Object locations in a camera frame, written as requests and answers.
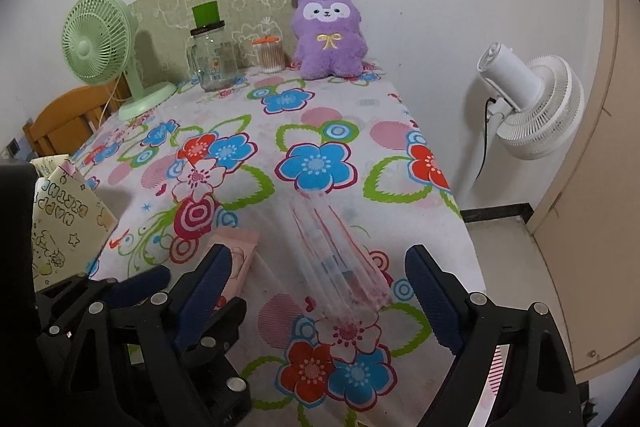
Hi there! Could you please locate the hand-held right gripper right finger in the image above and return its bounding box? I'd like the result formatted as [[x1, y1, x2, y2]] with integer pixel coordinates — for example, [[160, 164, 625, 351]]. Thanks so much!
[[404, 245, 585, 427]]

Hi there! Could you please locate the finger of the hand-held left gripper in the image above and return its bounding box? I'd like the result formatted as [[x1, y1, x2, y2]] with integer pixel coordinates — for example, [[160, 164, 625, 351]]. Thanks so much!
[[186, 298, 253, 427], [36, 265, 172, 350]]

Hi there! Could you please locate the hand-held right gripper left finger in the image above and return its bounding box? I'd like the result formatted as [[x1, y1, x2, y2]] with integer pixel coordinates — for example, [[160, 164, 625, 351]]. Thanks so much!
[[65, 244, 234, 427]]

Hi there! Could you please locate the pink tissue pack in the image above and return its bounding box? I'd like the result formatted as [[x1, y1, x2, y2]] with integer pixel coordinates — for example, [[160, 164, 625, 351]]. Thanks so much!
[[214, 228, 262, 310]]

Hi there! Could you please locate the yellow cartoon print storage box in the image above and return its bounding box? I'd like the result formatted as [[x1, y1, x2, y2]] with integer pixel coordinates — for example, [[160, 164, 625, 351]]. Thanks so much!
[[30, 154, 119, 294]]

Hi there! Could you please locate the clear pink plastic packet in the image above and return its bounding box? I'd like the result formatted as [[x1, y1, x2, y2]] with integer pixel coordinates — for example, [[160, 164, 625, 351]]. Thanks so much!
[[289, 191, 394, 314]]

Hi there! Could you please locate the beige cabinet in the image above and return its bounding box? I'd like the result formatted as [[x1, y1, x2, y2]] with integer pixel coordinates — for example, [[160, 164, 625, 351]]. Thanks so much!
[[529, 0, 640, 386]]

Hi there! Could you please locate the white standing fan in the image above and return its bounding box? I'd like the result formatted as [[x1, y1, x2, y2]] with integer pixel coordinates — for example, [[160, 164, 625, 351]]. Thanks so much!
[[456, 40, 586, 208]]

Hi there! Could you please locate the green desk fan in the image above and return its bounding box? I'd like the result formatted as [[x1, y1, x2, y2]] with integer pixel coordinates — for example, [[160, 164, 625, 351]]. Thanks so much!
[[61, 0, 179, 121]]

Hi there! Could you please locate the glass jar mug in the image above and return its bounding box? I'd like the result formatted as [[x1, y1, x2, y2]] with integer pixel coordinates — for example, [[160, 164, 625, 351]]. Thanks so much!
[[185, 23, 240, 93]]

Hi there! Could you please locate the cotton swab jar orange lid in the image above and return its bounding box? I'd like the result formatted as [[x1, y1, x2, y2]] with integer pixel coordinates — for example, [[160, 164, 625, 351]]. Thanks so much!
[[252, 35, 287, 74]]

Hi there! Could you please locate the green plastic cup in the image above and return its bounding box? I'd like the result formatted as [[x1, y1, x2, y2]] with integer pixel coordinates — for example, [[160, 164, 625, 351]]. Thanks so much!
[[192, 0, 221, 28]]

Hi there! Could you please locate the purple plush bunny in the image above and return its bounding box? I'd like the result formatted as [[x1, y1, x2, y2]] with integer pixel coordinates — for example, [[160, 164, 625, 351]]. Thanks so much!
[[290, 0, 369, 81]]

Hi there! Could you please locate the green cartoon print board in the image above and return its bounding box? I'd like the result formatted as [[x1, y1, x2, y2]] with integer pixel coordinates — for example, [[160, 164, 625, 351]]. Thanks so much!
[[130, 0, 301, 84]]

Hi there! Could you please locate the black fan cable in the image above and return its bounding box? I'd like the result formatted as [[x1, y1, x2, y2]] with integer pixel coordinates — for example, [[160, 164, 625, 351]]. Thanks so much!
[[477, 96, 499, 182]]

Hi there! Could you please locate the white fan cable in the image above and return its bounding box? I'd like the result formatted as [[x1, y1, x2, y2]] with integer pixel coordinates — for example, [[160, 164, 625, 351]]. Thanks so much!
[[101, 78, 127, 118]]

